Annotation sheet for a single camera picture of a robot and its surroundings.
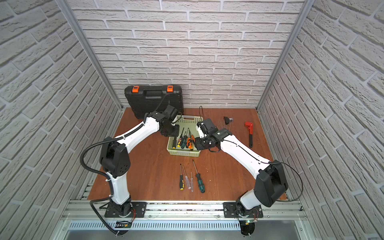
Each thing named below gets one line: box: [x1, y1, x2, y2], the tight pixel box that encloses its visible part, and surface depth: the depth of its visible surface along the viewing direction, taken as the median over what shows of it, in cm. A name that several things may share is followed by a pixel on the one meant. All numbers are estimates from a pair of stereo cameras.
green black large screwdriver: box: [192, 159, 206, 194], surface depth 82 cm
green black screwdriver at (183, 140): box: [181, 128, 189, 149], surface depth 99 cm
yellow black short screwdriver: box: [179, 163, 185, 191], surface depth 83 cm
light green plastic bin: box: [166, 115, 204, 157], surface depth 97 cm
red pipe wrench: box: [245, 121, 254, 148], surface depth 109 cm
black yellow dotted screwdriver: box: [172, 136, 177, 150], surface depth 97 cm
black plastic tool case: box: [125, 85, 184, 119], surface depth 95 cm
